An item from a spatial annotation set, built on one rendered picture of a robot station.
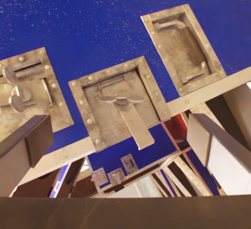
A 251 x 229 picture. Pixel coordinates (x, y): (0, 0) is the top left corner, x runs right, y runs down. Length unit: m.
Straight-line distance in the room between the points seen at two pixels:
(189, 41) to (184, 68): 0.05
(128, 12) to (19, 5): 0.18
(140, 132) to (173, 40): 0.19
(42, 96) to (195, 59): 0.27
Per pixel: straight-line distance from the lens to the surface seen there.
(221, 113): 1.21
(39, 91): 0.30
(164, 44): 0.35
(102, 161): 1.66
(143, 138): 0.24
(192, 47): 0.36
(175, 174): 2.33
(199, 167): 1.78
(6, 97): 0.28
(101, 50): 0.30
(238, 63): 0.39
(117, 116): 0.26
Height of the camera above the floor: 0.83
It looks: 13 degrees down
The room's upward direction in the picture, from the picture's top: 112 degrees counter-clockwise
